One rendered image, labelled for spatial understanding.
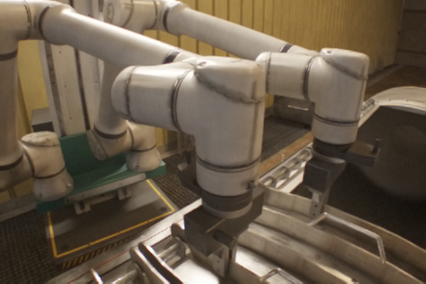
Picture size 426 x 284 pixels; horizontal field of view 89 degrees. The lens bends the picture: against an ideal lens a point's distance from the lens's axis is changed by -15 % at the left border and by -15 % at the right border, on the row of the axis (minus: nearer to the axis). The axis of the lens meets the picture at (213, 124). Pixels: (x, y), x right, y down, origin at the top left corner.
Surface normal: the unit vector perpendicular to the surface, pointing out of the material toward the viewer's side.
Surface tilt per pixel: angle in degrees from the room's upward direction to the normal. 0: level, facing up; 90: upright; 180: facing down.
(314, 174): 90
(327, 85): 90
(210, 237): 90
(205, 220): 0
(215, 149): 89
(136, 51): 65
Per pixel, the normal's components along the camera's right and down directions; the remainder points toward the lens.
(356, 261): -0.71, 0.25
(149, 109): -0.47, 0.33
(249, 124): 0.44, 0.32
